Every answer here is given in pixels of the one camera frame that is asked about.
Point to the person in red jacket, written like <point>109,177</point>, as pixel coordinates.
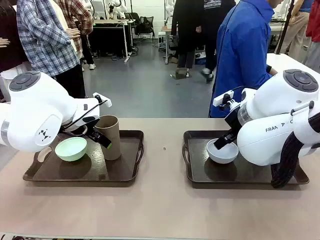
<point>314,20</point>

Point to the person in blue shirt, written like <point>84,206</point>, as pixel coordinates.
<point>235,62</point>

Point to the metal mannequin stand base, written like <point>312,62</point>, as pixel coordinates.
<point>181,74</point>

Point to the black coat mannequin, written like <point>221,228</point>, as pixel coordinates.
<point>185,25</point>

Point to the wooden top rolling desk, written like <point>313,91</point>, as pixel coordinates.
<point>167,30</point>

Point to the person's right hand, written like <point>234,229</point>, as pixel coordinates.
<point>274,72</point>

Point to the person in khaki trousers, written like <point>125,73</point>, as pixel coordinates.
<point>297,30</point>

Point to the white rounded table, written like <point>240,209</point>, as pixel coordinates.
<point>287,62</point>

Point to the dark desk white legs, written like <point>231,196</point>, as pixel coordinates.
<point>112,23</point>

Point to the pale blue bowl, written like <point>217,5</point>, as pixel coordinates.
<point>222,156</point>

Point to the dark top white trousers mannequin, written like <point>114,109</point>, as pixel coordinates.
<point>10,25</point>

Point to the red plaid shirt mannequin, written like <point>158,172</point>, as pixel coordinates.
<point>80,15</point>

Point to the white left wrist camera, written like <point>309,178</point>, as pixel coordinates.
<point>106,103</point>

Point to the tall brown cup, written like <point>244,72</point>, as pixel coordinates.
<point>112,132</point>

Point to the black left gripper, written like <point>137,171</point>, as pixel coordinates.
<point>91,121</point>

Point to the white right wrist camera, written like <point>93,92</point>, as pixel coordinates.
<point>220,100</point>

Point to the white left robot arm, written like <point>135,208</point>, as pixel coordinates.
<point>32,107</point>

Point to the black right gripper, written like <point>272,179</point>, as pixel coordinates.
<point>233,120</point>

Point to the pale green bowl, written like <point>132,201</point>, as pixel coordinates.
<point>71,151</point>

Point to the walking person dark clothes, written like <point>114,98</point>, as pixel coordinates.
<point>211,30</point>

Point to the black office chair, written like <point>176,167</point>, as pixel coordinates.
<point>146,26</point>

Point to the blue plaid shirt mannequin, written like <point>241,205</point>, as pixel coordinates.
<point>45,37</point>

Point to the blue floor bag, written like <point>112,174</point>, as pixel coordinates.
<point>198,58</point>

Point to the black slanted pole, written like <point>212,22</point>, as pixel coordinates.
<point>283,30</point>

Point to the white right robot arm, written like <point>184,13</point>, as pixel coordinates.
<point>270,100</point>

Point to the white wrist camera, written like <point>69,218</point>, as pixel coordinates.
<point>106,103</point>
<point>220,100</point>

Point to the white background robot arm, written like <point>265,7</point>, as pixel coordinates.
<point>117,7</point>

